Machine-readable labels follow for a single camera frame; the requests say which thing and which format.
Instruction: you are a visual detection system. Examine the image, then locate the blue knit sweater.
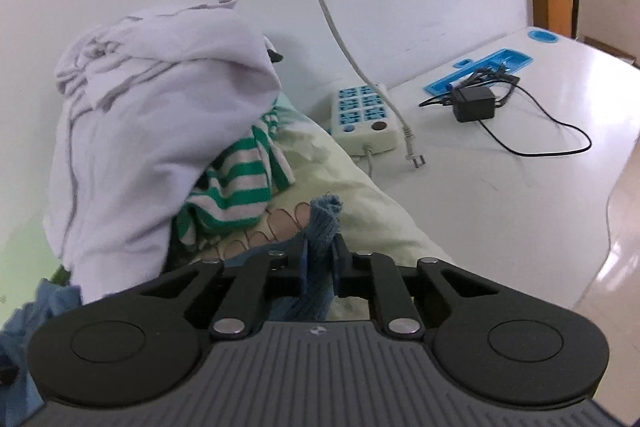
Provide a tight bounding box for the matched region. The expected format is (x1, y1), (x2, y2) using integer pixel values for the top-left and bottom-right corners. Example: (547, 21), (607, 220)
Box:
(1, 195), (342, 426)

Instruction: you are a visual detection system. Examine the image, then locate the green white striped garment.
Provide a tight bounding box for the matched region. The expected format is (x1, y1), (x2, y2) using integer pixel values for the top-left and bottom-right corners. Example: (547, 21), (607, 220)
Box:
(171, 106), (295, 253)

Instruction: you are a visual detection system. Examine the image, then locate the white blue power strip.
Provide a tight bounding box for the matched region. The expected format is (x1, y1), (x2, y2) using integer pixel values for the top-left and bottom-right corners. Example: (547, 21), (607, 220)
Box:
(330, 84), (401, 157)

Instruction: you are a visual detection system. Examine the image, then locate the white bedside table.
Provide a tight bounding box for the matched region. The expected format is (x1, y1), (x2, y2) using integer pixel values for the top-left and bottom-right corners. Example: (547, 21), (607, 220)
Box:
(373, 29), (639, 308)

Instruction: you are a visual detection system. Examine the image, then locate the light grey garment pile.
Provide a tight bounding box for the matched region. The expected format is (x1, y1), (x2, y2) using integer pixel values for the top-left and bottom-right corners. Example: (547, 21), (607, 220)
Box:
(43, 0), (281, 303)

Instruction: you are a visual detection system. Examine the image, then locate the blue plastic tray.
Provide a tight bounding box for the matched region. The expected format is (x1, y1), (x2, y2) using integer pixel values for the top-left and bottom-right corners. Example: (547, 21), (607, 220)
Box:
(423, 49), (533, 96)

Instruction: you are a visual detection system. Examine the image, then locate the small blue round lid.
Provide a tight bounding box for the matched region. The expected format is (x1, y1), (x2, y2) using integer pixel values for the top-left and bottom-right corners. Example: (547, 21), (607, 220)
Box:
(527, 28), (559, 43)

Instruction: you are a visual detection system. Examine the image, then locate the white hanging power cable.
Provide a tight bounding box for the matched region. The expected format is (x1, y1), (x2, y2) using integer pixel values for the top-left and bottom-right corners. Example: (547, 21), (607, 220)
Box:
(294, 0), (429, 170)

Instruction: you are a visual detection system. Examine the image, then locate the black power adapter with cord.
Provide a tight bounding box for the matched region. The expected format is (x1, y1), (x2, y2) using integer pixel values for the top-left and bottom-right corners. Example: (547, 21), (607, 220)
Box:
(419, 66), (593, 158)

